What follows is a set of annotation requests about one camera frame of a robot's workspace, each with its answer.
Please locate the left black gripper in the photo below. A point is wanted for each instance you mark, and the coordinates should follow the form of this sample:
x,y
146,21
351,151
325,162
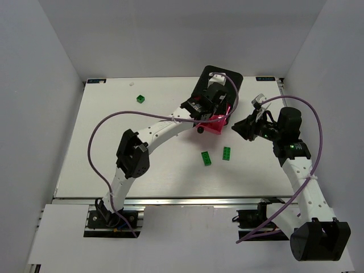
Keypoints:
x,y
220,105

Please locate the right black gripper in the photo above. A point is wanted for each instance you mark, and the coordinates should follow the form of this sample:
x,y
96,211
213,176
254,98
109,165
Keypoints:
x,y
251,129

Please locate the pink drawer with black knob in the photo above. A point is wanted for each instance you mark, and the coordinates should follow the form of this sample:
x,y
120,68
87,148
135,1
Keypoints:
x,y
216,131

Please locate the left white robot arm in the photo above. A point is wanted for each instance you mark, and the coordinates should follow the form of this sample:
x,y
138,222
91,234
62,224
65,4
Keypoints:
x,y
135,148

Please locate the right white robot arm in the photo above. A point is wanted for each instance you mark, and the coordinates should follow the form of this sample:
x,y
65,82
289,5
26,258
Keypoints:
x,y
316,234

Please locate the black drawer housing box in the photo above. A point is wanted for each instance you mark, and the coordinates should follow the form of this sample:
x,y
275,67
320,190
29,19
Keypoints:
x,y
236,82

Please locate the long green lego brick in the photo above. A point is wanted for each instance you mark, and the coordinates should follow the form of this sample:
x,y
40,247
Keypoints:
x,y
206,158
226,153

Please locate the blue label sticker right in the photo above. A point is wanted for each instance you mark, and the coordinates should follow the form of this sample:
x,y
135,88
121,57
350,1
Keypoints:
x,y
265,78

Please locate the blue label sticker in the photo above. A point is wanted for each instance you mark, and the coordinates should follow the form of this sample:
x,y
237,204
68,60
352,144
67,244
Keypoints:
x,y
265,78
96,81

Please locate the small dark green lego cube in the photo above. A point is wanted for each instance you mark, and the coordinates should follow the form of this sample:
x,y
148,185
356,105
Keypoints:
x,y
140,99

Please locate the blue label sticker left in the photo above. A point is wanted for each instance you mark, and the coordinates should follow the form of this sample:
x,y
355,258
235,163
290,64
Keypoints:
x,y
96,81

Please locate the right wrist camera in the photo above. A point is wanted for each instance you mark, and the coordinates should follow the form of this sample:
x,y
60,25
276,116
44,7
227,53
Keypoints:
x,y
258,100

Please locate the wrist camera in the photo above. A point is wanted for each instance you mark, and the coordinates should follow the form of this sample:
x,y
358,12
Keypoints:
x,y
258,100
217,79

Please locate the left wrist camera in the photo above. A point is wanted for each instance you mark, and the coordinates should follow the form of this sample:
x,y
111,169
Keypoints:
x,y
217,79

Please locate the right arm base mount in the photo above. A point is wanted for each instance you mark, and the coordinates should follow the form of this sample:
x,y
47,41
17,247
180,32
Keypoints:
x,y
249,219

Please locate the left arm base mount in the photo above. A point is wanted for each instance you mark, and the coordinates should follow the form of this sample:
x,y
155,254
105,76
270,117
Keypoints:
x,y
96,227

